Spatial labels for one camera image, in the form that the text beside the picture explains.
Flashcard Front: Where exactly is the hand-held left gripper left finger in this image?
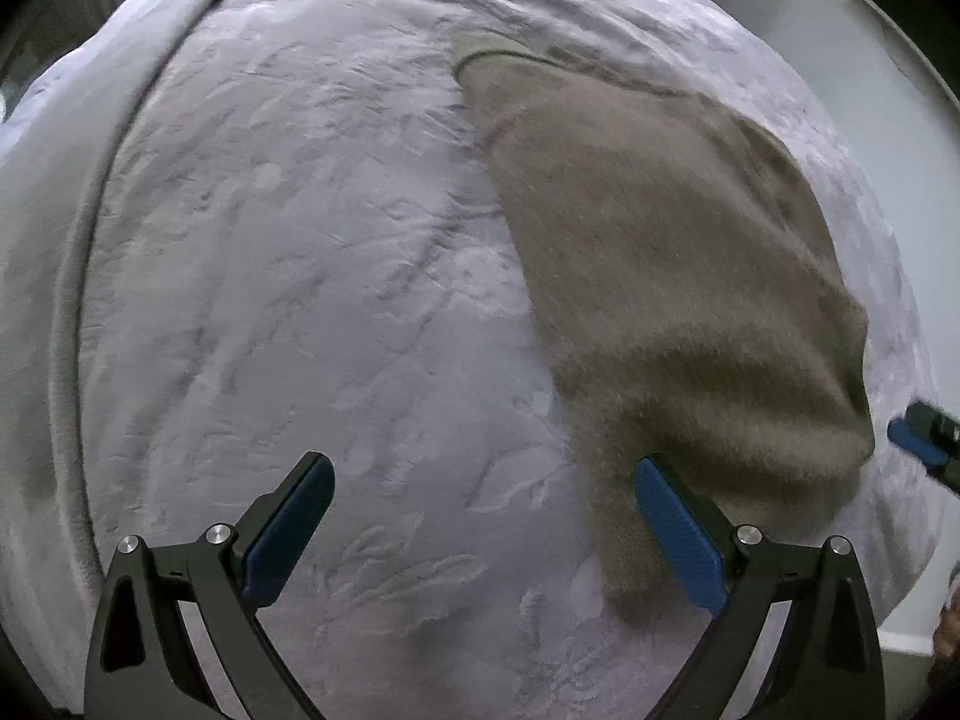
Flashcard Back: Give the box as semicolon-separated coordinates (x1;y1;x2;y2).
84;452;336;720

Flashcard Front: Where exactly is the taupe knit sweater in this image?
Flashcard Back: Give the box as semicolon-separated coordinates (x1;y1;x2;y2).
450;30;878;631

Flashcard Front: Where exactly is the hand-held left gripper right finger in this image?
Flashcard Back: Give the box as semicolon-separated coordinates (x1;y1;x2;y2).
636;454;886;720

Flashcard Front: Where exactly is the grey embossed blanket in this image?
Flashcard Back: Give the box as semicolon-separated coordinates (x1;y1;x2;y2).
0;0;946;720

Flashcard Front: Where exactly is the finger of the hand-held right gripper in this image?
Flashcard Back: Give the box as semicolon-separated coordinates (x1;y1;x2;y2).
887;401;960;492

